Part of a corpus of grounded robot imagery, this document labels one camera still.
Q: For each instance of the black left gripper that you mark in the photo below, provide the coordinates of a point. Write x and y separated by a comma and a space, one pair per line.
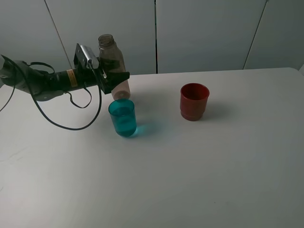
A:
108, 82

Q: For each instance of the brown transparent water bottle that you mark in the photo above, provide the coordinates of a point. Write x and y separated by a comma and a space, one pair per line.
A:
113, 61

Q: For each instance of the teal transparent plastic cup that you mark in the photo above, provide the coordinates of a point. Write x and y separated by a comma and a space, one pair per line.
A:
122, 112

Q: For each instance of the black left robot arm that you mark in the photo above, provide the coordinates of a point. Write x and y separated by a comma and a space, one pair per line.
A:
46, 86

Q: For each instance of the red plastic cup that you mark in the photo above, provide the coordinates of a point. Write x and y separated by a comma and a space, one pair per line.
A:
193, 101

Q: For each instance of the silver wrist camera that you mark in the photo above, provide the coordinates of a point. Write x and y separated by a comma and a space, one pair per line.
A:
90, 60

